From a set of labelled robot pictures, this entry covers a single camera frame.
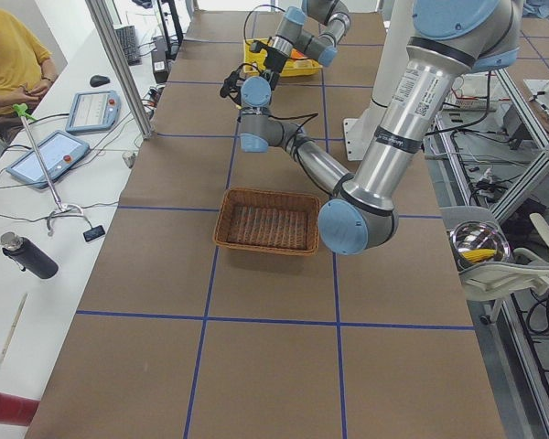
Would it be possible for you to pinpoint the black water bottle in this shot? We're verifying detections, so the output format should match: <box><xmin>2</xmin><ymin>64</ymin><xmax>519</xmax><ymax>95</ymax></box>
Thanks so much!
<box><xmin>0</xmin><ymin>231</ymin><xmax>59</xmax><ymax>279</ymax></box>

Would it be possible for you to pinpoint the person in yellow shirt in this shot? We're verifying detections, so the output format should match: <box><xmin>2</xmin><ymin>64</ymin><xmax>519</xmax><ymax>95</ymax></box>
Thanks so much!
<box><xmin>0</xmin><ymin>9</ymin><xmax>58</xmax><ymax>143</ymax></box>

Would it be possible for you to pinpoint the red cylinder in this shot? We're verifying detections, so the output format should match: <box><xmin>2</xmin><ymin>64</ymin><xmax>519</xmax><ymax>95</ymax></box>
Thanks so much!
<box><xmin>0</xmin><ymin>392</ymin><xmax>39</xmax><ymax>426</ymax></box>

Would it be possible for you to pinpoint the teach pendant near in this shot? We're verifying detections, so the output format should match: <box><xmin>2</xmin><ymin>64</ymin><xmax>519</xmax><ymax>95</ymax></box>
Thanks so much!
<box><xmin>6</xmin><ymin>130</ymin><xmax>89</xmax><ymax>189</ymax></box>

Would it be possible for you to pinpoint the steel bowl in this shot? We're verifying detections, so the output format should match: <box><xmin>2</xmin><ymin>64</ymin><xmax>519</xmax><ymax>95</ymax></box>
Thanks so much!
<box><xmin>449</xmin><ymin>220</ymin><xmax>511</xmax><ymax>271</ymax></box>

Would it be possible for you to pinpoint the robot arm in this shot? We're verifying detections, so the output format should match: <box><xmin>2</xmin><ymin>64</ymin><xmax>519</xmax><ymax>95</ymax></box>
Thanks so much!
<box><xmin>264</xmin><ymin>0</ymin><xmax>351</xmax><ymax>75</ymax></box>
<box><xmin>240</xmin><ymin>1</ymin><xmax>522</xmax><ymax>255</ymax></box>

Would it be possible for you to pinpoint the aluminium camera post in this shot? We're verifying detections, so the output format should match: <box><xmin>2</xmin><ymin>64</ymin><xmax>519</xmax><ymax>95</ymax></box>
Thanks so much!
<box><xmin>85</xmin><ymin>0</ymin><xmax>153</xmax><ymax>140</ymax></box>

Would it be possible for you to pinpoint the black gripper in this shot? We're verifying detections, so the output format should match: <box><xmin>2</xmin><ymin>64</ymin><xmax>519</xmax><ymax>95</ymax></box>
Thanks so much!
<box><xmin>264</xmin><ymin>46</ymin><xmax>287</xmax><ymax>77</ymax></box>

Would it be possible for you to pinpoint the yellow woven basket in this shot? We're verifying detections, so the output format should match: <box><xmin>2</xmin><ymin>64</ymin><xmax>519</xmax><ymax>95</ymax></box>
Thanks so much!
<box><xmin>242</xmin><ymin>39</ymin><xmax>322</xmax><ymax>78</ymax></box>

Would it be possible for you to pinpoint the black computer mouse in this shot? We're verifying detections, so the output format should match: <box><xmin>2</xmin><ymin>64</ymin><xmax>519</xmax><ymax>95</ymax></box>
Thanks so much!
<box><xmin>89</xmin><ymin>75</ymin><xmax>111</xmax><ymax>88</ymax></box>

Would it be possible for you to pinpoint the black keyboard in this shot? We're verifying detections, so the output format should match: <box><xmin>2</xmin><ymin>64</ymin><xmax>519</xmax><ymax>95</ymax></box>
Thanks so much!
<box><xmin>114</xmin><ymin>26</ymin><xmax>141</xmax><ymax>66</ymax></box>

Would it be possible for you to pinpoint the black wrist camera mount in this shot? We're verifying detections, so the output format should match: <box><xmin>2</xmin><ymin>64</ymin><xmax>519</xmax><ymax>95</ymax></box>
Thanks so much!
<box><xmin>249</xmin><ymin>39</ymin><xmax>269</xmax><ymax>54</ymax></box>

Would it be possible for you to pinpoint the brown wicker basket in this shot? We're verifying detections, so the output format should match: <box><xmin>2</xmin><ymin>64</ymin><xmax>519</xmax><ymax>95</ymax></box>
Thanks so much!
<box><xmin>213</xmin><ymin>187</ymin><xmax>320</xmax><ymax>256</ymax></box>

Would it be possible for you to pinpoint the teach pendant far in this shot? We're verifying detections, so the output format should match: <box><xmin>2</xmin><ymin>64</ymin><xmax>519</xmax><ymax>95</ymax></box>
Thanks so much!
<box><xmin>65</xmin><ymin>91</ymin><xmax>121</xmax><ymax>134</ymax></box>

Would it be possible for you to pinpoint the small black phone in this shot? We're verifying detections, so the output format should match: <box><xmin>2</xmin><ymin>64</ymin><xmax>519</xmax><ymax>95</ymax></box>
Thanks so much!
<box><xmin>82</xmin><ymin>225</ymin><xmax>105</xmax><ymax>242</ymax></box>

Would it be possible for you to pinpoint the metal stand with rod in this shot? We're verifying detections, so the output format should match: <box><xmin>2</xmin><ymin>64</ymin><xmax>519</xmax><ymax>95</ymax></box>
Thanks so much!
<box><xmin>13</xmin><ymin>103</ymin><xmax>88</xmax><ymax>236</ymax></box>

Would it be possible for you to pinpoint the wooden stick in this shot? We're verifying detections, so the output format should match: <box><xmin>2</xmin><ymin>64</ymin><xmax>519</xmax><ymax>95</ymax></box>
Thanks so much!
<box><xmin>0</xmin><ymin>292</ymin><xmax>28</xmax><ymax>369</ymax></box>

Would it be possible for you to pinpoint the teach pendant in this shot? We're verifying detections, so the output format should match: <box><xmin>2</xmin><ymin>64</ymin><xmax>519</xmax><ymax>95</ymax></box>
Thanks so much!
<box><xmin>6</xmin><ymin>130</ymin><xmax>89</xmax><ymax>189</ymax></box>
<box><xmin>65</xmin><ymin>91</ymin><xmax>121</xmax><ymax>134</ymax></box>

